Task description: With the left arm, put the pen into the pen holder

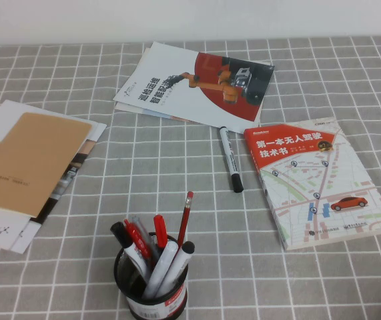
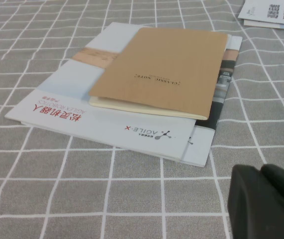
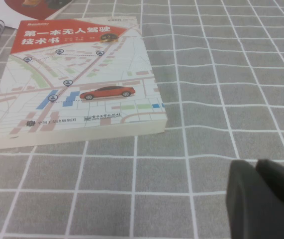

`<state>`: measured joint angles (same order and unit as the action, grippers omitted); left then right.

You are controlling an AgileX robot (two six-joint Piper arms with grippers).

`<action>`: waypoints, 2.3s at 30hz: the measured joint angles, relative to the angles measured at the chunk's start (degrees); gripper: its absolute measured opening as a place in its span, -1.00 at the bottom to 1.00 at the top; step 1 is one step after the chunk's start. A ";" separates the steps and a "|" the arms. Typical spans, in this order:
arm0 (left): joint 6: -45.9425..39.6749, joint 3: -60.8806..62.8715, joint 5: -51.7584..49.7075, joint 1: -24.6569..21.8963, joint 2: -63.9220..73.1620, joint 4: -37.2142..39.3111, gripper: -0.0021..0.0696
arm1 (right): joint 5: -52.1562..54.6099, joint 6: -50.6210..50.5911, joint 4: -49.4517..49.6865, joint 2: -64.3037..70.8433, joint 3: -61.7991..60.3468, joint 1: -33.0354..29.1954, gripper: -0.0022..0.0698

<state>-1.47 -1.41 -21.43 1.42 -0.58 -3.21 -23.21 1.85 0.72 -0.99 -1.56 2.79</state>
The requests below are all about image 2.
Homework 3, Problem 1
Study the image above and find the brown kraft notebook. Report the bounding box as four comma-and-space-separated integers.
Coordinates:
89, 26, 229, 121

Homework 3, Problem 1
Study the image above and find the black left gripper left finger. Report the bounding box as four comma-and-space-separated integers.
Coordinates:
228, 163, 284, 239

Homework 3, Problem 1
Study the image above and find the grey checked tablecloth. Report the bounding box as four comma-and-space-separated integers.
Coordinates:
0, 0, 284, 239

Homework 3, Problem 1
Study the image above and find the pale brochure under robot brochure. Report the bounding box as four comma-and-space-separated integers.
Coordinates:
243, 19, 284, 31

